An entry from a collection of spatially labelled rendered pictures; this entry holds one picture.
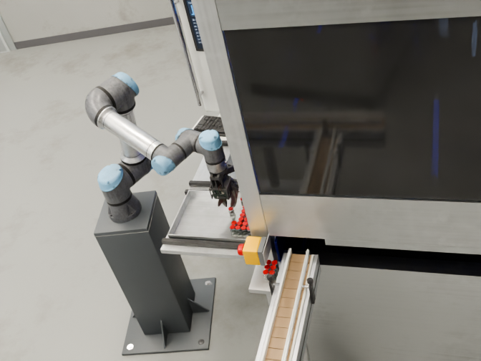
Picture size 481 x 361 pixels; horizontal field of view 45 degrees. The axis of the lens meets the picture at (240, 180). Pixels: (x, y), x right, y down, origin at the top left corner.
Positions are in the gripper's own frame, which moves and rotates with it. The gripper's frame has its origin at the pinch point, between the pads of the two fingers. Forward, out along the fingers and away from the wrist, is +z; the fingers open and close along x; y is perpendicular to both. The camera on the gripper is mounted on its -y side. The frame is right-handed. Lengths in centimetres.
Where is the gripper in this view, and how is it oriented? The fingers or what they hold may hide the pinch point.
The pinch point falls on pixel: (230, 203)
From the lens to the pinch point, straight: 229.2
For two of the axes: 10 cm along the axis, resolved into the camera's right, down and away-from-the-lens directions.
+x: 9.5, 0.3, -3.2
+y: -2.6, 6.6, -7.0
